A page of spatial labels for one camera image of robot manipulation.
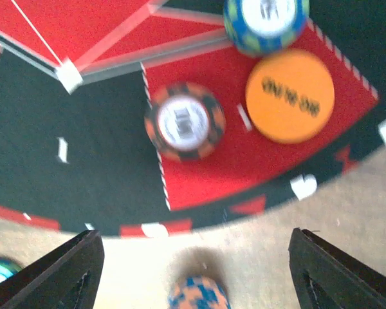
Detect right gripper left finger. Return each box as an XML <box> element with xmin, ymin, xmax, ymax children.
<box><xmin>0</xmin><ymin>230</ymin><xmax>105</xmax><ymax>308</ymax></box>

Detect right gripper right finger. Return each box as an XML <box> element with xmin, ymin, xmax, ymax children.
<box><xmin>288</xmin><ymin>228</ymin><xmax>386</xmax><ymax>308</ymax></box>

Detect orange big blind button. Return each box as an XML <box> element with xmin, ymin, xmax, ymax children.
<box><xmin>245</xmin><ymin>48</ymin><xmax>335</xmax><ymax>144</ymax></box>

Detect brown 100 chip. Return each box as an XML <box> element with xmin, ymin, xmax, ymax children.
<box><xmin>144</xmin><ymin>82</ymin><xmax>226</xmax><ymax>162</ymax></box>

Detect blue orange chip stack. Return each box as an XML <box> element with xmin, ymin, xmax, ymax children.
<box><xmin>168</xmin><ymin>276</ymin><xmax>231</xmax><ymax>309</ymax></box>

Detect round red black poker mat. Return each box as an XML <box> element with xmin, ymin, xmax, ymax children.
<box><xmin>0</xmin><ymin>1</ymin><xmax>386</xmax><ymax>238</ymax></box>

